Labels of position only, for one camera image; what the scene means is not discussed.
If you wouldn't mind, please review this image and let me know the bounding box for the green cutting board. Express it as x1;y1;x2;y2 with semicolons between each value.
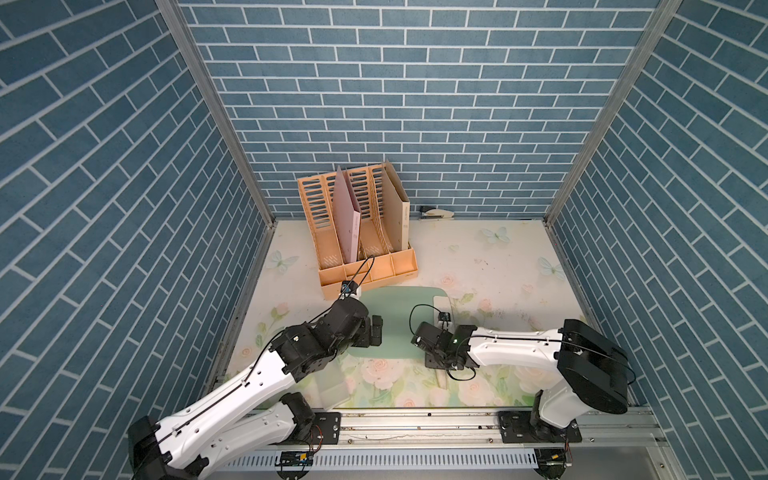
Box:
348;286;448;362

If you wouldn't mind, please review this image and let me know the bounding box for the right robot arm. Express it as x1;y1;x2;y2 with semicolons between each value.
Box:
411;319;631;439

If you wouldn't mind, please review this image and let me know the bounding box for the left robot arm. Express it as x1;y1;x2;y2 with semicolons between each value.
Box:
128;296;383;479

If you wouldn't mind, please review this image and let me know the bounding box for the left circuit board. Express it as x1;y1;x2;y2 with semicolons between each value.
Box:
275;451;314;480

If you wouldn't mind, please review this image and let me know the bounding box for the circuit board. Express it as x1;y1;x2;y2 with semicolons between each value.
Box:
534;448;569;480
275;451;314;480

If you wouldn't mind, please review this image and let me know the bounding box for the right circuit board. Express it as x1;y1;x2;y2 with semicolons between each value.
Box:
534;448;569;480

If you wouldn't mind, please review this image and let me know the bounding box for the orange file organizer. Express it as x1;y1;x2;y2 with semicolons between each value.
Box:
298;162;418;300

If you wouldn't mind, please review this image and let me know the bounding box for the floral table mat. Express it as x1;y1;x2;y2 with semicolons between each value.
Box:
224;219;625;409

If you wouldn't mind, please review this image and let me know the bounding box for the pink folder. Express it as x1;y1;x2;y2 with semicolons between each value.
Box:
332;168;361;263

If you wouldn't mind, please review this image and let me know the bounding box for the beige folder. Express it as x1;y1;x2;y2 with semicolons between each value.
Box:
382;161;410;251

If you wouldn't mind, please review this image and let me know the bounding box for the black white stapler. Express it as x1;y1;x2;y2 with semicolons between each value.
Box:
419;205;454;219

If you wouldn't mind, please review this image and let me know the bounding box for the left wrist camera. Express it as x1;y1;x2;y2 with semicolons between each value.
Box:
339;280;361;299

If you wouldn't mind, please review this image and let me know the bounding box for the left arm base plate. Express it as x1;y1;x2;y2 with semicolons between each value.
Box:
292;412;341;447

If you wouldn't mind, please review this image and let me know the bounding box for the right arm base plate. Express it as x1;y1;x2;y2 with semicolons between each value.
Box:
498;410;582;444

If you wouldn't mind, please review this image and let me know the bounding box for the aluminium rail frame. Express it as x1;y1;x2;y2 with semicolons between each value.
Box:
217;407;682;479

